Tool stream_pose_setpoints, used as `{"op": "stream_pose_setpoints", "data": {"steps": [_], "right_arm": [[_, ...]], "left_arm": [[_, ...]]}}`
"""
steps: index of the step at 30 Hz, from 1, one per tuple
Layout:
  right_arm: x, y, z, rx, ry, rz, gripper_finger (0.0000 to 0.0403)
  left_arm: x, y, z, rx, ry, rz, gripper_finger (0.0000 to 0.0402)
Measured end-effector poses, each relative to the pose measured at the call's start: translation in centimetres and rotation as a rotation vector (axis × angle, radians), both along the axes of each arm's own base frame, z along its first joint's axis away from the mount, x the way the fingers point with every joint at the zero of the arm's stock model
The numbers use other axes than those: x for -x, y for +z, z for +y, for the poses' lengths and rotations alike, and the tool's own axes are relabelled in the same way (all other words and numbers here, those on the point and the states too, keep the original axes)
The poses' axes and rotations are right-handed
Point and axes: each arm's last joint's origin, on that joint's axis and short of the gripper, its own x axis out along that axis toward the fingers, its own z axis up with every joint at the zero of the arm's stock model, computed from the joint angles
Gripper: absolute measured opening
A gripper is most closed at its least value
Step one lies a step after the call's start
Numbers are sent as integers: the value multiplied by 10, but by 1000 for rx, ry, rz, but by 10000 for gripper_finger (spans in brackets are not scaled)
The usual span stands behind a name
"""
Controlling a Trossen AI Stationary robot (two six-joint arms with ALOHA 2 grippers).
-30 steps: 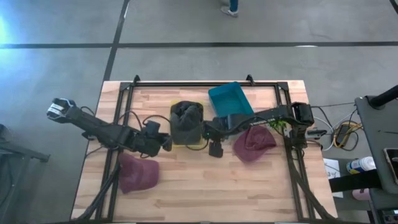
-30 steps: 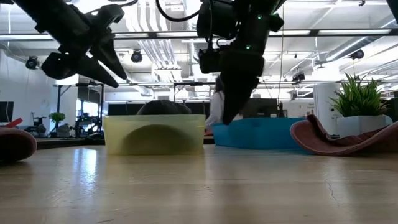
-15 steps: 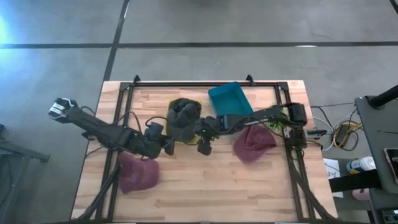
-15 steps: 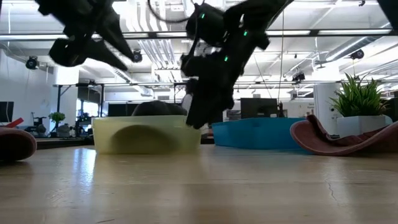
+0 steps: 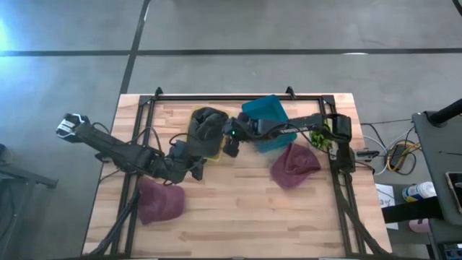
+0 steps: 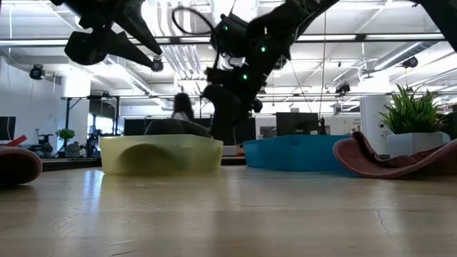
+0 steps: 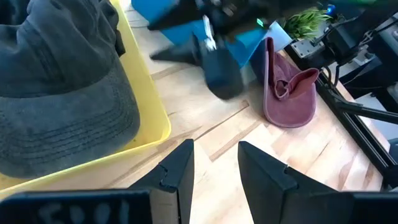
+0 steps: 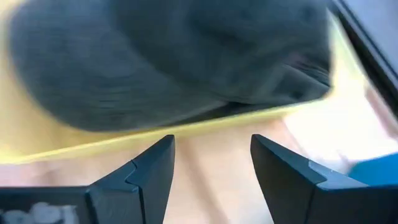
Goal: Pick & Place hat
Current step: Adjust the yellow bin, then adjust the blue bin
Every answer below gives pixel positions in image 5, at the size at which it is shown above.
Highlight maroon cap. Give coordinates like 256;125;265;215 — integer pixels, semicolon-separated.
269;142;322;189
136;176;187;226

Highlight grey side cart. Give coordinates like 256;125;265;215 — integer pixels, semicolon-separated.
411;110;462;227

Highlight black floor stand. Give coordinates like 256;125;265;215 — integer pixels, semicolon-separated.
0;144;58;260

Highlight yellow translucent plastic bin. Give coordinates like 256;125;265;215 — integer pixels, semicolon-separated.
186;104;232;162

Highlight black metal table frame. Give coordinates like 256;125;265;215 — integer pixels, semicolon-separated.
86;86;391;259

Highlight small green potted plant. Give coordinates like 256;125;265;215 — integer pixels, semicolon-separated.
310;122;334;151

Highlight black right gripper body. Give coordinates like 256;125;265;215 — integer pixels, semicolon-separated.
222;117;261;145

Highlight yellow cable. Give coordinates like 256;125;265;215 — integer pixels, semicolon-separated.
385;142;422;173

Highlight dark tablet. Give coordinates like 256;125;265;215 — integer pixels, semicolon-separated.
444;171;462;214

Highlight blue plastic bin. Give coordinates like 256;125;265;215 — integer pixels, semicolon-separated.
240;94;299;153

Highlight white cable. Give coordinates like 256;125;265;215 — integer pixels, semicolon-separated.
362;134;398;176

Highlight white spray can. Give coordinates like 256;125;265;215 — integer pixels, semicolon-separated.
401;181;437;203

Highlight black strap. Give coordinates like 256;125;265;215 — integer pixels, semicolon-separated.
381;196;445;224

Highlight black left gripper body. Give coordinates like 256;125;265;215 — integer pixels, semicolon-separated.
162;153;199;184

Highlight black floor cable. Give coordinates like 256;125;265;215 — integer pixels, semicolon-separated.
360;118;414;145

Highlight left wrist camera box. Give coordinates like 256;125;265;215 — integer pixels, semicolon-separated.
172;140;188;157

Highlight pink object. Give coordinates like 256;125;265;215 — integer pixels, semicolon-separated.
408;218;432;234

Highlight black power adapter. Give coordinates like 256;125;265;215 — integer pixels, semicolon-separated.
391;144;409;168

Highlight white paper sheet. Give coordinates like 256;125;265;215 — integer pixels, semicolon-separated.
375;183;400;230

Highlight black pole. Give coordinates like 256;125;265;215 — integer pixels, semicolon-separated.
427;97;462;127

